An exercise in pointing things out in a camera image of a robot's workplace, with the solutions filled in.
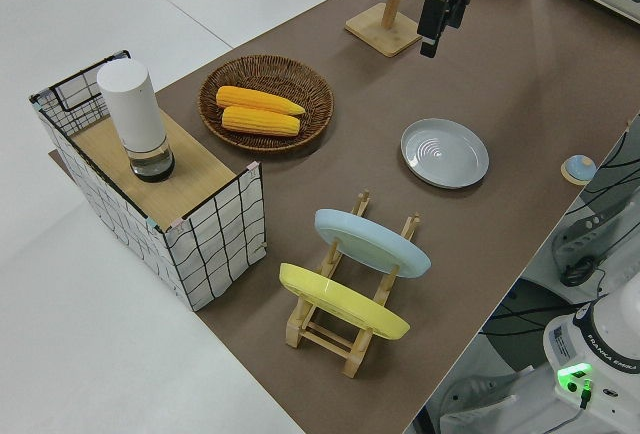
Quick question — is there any light blue plate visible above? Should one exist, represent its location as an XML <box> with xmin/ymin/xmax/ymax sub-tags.
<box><xmin>313</xmin><ymin>208</ymin><xmax>432</xmax><ymax>279</ymax></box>

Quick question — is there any yellow corn cob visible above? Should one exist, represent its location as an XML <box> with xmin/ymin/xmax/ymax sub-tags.
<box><xmin>215</xmin><ymin>85</ymin><xmax>307</xmax><ymax>117</ymax></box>
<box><xmin>220</xmin><ymin>106</ymin><xmax>302</xmax><ymax>138</ymax></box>

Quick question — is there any black coiled cable plug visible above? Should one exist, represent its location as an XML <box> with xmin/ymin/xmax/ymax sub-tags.
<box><xmin>559</xmin><ymin>256</ymin><xmax>597</xmax><ymax>288</ymax></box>

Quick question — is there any brown table mat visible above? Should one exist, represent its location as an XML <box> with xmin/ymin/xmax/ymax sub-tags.
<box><xmin>48</xmin><ymin>0</ymin><xmax>640</xmax><ymax>434</ymax></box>

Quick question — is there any black base connector plug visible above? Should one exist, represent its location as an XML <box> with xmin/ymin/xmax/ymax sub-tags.
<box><xmin>577</xmin><ymin>378</ymin><xmax>597</xmax><ymax>411</ymax></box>

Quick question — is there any blue dome desk bell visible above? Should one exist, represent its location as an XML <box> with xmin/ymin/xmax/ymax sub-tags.
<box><xmin>560</xmin><ymin>153</ymin><xmax>596</xmax><ymax>186</ymax></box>

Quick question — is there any white grid-print cloth liner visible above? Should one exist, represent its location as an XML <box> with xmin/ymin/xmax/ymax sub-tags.
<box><xmin>37</xmin><ymin>103</ymin><xmax>266</xmax><ymax>313</ymax></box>

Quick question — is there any wooden plate rack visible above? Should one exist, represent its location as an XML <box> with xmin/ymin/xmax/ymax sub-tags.
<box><xmin>284</xmin><ymin>188</ymin><xmax>422</xmax><ymax>379</ymax></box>

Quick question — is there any yellow plate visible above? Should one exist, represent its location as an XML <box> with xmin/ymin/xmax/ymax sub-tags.
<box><xmin>278</xmin><ymin>262</ymin><xmax>412</xmax><ymax>341</ymax></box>

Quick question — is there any gray plate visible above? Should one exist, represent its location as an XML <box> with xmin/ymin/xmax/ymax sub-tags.
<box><xmin>399</xmin><ymin>118</ymin><xmax>490</xmax><ymax>190</ymax></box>

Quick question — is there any light wooden shelf block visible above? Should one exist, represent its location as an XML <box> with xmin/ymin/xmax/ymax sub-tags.
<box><xmin>68</xmin><ymin>109</ymin><xmax>237</xmax><ymax>220</ymax></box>

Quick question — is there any brown wicker basket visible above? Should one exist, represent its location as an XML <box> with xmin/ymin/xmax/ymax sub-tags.
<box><xmin>198</xmin><ymin>54</ymin><xmax>335</xmax><ymax>151</ymax></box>

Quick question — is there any wooden mug tree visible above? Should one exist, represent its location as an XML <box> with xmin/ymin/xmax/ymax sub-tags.
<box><xmin>344</xmin><ymin>0</ymin><xmax>424</xmax><ymax>59</ymax></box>

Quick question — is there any black wire basket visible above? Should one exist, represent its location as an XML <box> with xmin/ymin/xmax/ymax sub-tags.
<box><xmin>28</xmin><ymin>49</ymin><xmax>266</xmax><ymax>313</ymax></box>

